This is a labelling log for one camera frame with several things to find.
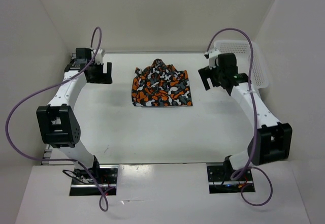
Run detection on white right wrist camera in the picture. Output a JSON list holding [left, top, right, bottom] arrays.
[[204, 48, 221, 69]]

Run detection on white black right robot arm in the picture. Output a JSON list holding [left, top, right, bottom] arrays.
[[199, 50, 293, 180]]

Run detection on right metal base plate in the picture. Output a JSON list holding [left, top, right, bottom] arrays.
[[206, 163, 255, 194]]

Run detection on white perforated plastic basket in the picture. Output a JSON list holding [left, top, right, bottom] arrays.
[[213, 40, 269, 89]]

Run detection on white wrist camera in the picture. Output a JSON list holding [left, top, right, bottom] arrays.
[[204, 48, 221, 69], [92, 48, 105, 65]]

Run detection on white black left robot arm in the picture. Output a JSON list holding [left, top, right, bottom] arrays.
[[36, 48, 112, 183]]

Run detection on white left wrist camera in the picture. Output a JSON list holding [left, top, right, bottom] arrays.
[[92, 48, 105, 65]]

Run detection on orange camouflage shorts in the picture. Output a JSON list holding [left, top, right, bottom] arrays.
[[131, 59, 193, 107]]

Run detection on metal base plate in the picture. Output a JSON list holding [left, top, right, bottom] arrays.
[[69, 164, 119, 197], [206, 163, 255, 194]]

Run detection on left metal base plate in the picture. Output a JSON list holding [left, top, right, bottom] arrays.
[[69, 164, 119, 197]]

